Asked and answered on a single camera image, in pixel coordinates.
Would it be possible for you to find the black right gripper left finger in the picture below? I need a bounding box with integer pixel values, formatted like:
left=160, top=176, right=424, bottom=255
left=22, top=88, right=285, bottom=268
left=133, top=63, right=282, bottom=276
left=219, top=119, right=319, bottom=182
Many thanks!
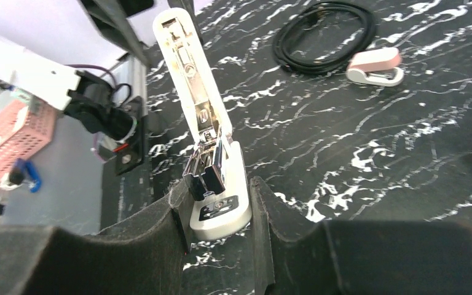
left=0, top=181, right=191, bottom=294

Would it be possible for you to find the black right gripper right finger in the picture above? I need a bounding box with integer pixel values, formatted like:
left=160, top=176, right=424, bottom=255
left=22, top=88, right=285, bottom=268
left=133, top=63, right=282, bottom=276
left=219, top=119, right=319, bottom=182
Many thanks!
left=249, top=176, right=472, bottom=294

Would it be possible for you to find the pink white small stapler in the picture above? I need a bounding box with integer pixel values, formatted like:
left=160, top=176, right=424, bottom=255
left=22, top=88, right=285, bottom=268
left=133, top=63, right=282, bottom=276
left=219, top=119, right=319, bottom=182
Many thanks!
left=345, top=47, right=404, bottom=87

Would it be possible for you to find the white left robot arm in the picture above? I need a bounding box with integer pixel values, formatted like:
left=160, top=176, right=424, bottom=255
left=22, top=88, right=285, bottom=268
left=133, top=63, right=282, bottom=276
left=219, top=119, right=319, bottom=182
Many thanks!
left=0, top=1, right=149, bottom=144

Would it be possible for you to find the pink perforated basket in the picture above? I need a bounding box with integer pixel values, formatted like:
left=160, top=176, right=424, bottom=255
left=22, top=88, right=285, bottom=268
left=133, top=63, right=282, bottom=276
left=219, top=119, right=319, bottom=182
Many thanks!
left=0, top=100, right=58, bottom=179

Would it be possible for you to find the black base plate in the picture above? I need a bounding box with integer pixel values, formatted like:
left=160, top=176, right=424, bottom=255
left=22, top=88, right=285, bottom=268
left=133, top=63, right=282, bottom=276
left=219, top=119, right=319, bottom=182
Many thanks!
left=113, top=96, right=147, bottom=176

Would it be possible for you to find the blue handled tool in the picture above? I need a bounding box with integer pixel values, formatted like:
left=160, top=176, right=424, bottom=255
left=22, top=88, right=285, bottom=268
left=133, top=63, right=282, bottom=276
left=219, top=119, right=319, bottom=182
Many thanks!
left=0, top=159, right=42, bottom=193

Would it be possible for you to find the aluminium front rail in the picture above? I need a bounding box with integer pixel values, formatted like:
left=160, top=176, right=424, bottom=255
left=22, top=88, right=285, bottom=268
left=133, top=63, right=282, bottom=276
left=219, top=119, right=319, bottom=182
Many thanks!
left=111, top=54, right=148, bottom=106

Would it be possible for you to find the coiled black cable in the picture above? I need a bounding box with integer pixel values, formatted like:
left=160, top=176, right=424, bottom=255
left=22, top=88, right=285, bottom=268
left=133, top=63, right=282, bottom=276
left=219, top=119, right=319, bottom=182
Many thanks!
left=272, top=1, right=378, bottom=76

